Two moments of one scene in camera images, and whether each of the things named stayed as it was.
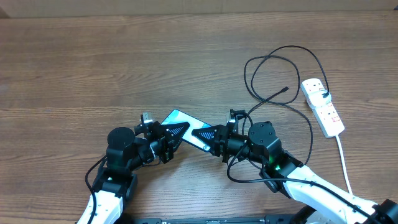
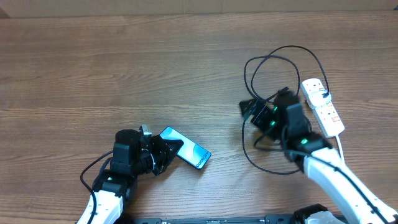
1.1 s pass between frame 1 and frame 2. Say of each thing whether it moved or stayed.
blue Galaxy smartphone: moved
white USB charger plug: stayed
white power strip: stayed
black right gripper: moved
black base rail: stayed
